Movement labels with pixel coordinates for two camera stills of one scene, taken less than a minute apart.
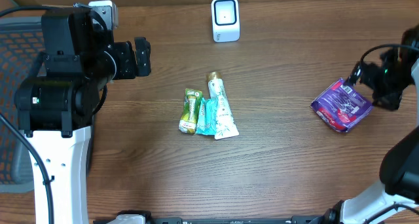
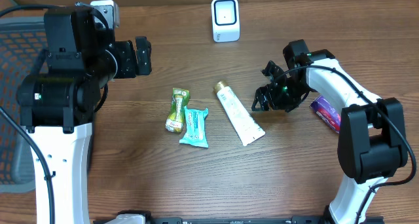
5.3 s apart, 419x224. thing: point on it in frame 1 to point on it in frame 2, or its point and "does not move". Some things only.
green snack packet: x=188 y=120 to x=180 y=98
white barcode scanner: x=225 y=19 does not move
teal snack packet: x=207 y=116 to x=196 y=132
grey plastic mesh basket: x=21 y=39 does not move
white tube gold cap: x=225 y=124 to x=247 y=128
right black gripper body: x=385 y=83 to x=287 y=97
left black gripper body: x=141 y=56 does not move
